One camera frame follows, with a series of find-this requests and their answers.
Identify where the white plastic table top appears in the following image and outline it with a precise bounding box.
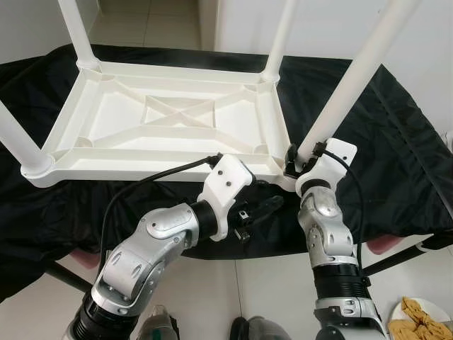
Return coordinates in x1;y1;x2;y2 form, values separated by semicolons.
21;59;299;191

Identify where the black table cloth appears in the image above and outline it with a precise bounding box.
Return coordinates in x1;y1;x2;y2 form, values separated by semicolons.
0;44;453;302

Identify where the grey right robot foot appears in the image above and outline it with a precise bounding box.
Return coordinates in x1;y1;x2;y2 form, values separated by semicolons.
231;316;292;340

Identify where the grey robot foot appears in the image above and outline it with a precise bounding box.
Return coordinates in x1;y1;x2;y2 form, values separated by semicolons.
137;305;183;340
231;316;292;340

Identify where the black metal stand leg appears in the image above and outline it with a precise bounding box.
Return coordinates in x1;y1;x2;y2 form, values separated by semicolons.
45;261;93;293
360;244;427;278

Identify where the grey left robot foot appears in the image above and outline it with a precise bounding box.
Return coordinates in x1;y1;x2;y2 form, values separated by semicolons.
137;305;183;340

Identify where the white round plate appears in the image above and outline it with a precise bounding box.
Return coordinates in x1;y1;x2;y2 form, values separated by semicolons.
387;295;452;340

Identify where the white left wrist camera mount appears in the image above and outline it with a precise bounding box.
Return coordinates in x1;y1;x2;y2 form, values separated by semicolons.
195;154;256;242

